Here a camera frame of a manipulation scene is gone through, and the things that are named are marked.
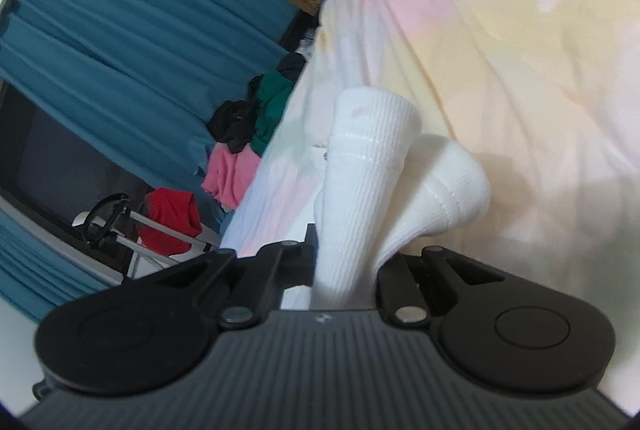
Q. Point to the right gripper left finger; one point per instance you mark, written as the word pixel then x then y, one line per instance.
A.
pixel 148 333

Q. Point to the pastel tie-dye bed sheet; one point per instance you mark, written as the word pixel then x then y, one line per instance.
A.
pixel 543 93

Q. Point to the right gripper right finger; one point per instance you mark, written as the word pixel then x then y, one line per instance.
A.
pixel 499 330

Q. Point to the white sweatpants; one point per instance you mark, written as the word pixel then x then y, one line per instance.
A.
pixel 386 184

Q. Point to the pink garment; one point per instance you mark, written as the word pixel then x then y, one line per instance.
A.
pixel 229 176

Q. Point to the dark window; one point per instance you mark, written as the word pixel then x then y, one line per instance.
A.
pixel 50 169

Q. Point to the blue curtain right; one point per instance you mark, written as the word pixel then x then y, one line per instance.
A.
pixel 139 79

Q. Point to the blue curtain left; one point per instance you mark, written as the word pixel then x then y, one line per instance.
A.
pixel 34 278

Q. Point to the green garment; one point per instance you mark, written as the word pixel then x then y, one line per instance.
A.
pixel 270 98

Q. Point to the black garment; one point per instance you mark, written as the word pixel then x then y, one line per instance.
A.
pixel 233 122

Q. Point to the red garment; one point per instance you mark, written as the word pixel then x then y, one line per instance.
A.
pixel 175 209

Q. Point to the garment steamer stand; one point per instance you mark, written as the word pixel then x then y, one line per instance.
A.
pixel 112 226

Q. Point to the blue curtain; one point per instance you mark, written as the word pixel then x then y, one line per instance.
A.
pixel 34 278
pixel 139 79

